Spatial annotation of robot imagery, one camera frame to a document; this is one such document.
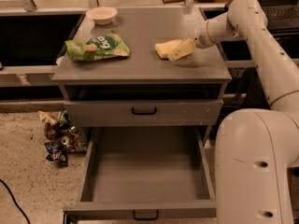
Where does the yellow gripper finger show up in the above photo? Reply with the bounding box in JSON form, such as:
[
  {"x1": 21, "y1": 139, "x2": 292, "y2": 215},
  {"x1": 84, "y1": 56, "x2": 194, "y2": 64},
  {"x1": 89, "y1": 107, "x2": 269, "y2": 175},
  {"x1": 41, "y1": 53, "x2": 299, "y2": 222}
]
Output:
[{"x1": 168, "y1": 39, "x2": 196, "y2": 61}]

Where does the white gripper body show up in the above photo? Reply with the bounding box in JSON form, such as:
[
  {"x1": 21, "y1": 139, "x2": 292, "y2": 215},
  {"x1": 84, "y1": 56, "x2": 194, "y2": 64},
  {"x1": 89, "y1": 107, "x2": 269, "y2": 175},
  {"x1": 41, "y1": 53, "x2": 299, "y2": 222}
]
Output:
[{"x1": 193, "y1": 27, "x2": 207, "y2": 49}]

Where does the yellow sponge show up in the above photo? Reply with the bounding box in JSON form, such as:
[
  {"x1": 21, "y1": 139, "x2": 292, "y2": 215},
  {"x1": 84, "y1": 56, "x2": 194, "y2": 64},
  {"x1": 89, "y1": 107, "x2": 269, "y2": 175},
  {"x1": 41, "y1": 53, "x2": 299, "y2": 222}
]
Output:
[{"x1": 155, "y1": 39, "x2": 182, "y2": 59}]

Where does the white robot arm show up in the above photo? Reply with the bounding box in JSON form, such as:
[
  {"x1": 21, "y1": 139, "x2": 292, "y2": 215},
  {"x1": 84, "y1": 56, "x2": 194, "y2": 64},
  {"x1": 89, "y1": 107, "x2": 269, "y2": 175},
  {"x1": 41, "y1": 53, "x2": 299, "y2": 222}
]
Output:
[{"x1": 193, "y1": 0, "x2": 299, "y2": 224}]

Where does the grey drawer cabinet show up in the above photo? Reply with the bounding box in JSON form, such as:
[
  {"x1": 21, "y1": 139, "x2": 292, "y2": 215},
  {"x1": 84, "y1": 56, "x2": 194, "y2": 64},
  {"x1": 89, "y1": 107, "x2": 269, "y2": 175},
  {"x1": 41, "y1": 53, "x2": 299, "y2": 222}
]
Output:
[{"x1": 51, "y1": 6, "x2": 233, "y2": 136}]

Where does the grey middle drawer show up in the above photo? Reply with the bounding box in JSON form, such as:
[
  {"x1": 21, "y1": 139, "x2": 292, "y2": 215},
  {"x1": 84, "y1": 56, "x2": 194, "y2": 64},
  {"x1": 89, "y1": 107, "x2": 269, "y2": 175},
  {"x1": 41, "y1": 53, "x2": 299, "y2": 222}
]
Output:
[{"x1": 64, "y1": 99, "x2": 223, "y2": 127}]

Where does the open grey lower drawer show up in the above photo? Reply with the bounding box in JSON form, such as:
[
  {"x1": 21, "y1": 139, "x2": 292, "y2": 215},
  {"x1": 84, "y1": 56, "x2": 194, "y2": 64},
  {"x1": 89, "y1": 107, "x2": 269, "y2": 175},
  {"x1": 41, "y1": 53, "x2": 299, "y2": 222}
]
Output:
[{"x1": 64, "y1": 126, "x2": 216, "y2": 224}]

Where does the wooden stick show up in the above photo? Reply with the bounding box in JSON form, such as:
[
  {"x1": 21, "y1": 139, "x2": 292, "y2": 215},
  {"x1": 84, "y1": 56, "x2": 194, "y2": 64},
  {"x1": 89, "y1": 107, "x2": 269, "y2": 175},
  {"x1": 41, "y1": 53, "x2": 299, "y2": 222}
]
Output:
[{"x1": 162, "y1": 0, "x2": 185, "y2": 4}]

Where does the green snack bag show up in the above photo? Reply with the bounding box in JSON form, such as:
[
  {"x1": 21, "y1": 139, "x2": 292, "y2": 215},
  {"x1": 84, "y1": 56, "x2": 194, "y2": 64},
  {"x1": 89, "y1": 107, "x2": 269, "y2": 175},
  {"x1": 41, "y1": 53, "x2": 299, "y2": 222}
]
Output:
[{"x1": 65, "y1": 31, "x2": 131, "y2": 62}]

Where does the black laptop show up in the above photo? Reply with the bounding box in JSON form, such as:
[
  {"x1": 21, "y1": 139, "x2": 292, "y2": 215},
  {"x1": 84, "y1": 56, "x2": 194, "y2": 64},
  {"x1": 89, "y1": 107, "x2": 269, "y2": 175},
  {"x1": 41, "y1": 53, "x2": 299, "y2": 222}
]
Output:
[{"x1": 258, "y1": 0, "x2": 299, "y2": 31}]

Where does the white bowl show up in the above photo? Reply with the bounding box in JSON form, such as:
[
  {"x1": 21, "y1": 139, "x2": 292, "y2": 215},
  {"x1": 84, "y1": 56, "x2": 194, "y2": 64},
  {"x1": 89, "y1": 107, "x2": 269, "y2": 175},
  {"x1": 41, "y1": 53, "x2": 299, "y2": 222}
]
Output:
[{"x1": 86, "y1": 7, "x2": 118, "y2": 25}]

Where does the pile of snack wrappers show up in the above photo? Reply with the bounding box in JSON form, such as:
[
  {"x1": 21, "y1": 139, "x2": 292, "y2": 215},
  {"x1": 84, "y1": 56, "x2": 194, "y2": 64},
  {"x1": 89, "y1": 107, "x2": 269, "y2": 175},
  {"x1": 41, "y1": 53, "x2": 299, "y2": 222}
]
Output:
[{"x1": 38, "y1": 110, "x2": 87, "y2": 165}]

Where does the black middle drawer handle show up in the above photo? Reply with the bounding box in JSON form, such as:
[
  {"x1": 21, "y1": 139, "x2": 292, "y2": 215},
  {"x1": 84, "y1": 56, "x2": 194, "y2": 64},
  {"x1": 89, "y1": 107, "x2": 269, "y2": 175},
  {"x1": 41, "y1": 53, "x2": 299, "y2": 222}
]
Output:
[{"x1": 131, "y1": 107, "x2": 158, "y2": 116}]

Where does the black drawer handle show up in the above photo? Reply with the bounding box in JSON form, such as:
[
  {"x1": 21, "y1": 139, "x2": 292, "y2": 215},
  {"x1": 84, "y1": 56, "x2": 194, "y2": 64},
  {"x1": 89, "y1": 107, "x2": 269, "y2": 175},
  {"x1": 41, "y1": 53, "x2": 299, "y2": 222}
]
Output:
[
  {"x1": 132, "y1": 210, "x2": 160, "y2": 221},
  {"x1": 131, "y1": 107, "x2": 158, "y2": 116}
]

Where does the black lower drawer handle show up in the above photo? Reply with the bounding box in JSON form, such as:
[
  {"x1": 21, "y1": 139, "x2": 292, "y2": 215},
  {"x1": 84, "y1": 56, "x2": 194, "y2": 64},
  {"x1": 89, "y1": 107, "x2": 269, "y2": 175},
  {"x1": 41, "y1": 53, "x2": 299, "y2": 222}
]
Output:
[{"x1": 132, "y1": 210, "x2": 160, "y2": 221}]

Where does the black floor cable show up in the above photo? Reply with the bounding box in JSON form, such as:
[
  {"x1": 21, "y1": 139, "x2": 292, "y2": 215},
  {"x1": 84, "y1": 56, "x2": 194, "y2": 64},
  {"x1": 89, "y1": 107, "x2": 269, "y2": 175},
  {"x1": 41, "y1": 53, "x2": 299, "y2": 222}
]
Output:
[{"x1": 0, "y1": 178, "x2": 32, "y2": 224}]

